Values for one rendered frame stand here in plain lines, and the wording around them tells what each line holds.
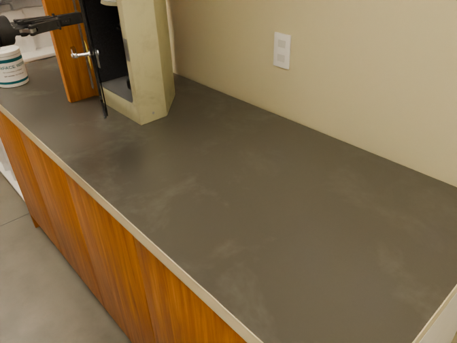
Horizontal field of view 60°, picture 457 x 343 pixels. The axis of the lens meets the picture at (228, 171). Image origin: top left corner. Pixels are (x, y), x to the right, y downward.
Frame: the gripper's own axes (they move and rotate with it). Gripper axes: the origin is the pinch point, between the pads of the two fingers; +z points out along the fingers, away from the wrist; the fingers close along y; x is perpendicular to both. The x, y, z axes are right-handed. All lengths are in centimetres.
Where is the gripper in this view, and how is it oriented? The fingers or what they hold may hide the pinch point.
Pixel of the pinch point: (69, 19)
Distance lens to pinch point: 131.3
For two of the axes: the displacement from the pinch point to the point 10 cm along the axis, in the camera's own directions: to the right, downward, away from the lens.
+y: -6.8, -3.9, 6.2
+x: 0.2, 8.4, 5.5
